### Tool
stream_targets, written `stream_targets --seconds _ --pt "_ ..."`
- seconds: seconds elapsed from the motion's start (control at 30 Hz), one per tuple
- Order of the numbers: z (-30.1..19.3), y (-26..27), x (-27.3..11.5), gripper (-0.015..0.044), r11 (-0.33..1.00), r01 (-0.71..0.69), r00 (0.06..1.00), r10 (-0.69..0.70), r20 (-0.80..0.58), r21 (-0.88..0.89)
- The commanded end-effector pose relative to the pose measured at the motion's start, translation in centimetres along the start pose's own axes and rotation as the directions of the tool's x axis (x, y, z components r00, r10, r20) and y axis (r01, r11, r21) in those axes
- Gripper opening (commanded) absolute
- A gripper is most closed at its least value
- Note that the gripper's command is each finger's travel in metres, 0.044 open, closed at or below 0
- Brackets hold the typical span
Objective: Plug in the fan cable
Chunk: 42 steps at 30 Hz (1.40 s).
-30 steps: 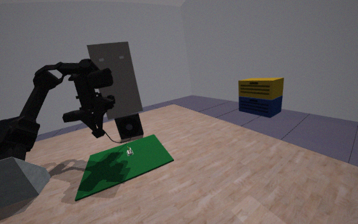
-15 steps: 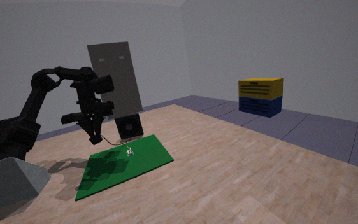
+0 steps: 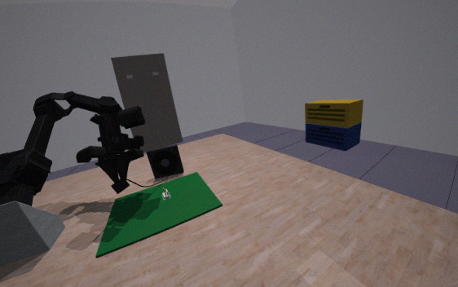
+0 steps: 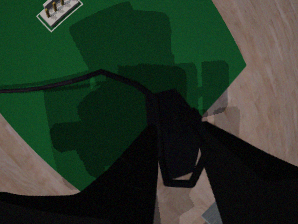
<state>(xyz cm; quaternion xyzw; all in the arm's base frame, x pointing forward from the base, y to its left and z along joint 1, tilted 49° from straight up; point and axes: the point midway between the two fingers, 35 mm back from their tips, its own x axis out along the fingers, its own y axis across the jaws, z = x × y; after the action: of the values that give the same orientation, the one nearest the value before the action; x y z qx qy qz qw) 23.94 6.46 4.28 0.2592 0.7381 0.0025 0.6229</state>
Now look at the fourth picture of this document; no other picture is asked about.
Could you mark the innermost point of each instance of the black cable with plug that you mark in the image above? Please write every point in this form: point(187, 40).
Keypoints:
point(179, 129)

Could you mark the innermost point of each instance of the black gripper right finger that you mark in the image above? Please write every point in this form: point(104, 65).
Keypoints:
point(249, 185)

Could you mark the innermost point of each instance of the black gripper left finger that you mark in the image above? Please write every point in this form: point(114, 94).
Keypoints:
point(124, 194)

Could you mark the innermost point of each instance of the green circuit board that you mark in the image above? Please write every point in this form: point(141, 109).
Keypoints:
point(80, 129)

